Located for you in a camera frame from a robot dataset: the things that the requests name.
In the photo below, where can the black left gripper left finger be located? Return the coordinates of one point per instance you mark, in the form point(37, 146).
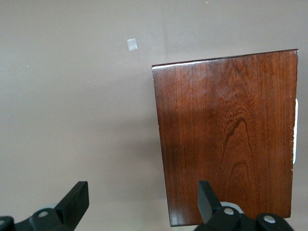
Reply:
point(72, 204)

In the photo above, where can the small grey tape square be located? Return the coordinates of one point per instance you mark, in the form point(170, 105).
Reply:
point(132, 44)

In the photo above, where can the dark brown wooden cabinet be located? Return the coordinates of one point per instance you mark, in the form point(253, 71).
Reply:
point(226, 134)

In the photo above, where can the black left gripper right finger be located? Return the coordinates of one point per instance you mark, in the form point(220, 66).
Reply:
point(207, 204)

